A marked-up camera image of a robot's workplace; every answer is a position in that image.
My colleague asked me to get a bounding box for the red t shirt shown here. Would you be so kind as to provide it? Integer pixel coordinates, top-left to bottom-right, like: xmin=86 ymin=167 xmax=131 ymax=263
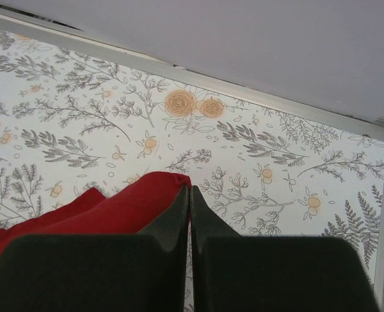
xmin=0 ymin=172 xmax=191 ymax=256

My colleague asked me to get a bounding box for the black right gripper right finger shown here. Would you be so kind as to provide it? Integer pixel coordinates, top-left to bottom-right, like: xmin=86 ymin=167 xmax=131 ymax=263
xmin=190 ymin=187 xmax=379 ymax=311

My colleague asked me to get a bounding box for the floral patterned table mat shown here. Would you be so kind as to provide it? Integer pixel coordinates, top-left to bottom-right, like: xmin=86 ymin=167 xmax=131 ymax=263
xmin=0 ymin=29 xmax=384 ymax=311

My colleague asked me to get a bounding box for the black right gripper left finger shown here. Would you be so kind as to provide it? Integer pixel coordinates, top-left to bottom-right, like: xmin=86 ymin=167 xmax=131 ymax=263
xmin=0 ymin=187 xmax=189 ymax=311

